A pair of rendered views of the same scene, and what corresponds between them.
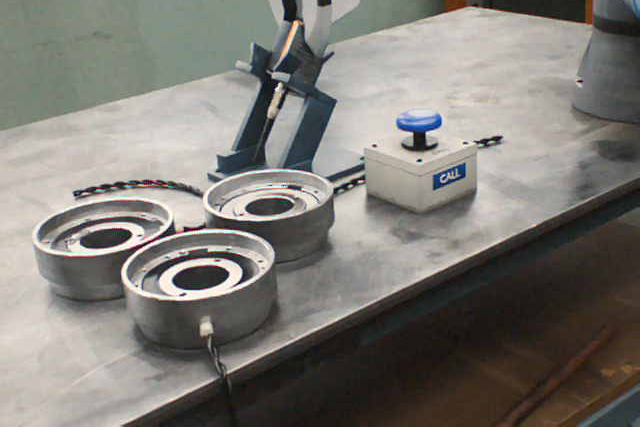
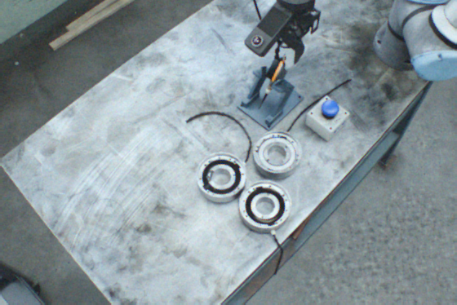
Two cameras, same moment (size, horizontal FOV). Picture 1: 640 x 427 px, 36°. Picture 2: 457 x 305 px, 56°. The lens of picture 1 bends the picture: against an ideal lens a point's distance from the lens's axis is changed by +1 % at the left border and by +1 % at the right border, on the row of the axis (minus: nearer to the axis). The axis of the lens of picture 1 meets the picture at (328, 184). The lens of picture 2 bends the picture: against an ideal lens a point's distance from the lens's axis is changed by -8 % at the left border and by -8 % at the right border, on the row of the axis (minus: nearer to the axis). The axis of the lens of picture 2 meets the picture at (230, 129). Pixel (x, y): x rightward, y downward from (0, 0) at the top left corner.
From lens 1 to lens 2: 0.66 m
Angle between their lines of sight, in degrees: 37
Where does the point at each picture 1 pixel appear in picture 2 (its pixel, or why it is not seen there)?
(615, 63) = (394, 47)
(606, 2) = (396, 26)
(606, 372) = not seen: hidden behind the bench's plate
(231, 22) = not seen: outside the picture
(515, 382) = not seen: hidden behind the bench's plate
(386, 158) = (317, 122)
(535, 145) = (363, 86)
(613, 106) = (391, 62)
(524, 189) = (362, 123)
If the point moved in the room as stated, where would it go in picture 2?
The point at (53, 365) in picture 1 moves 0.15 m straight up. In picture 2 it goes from (223, 240) to (219, 214)
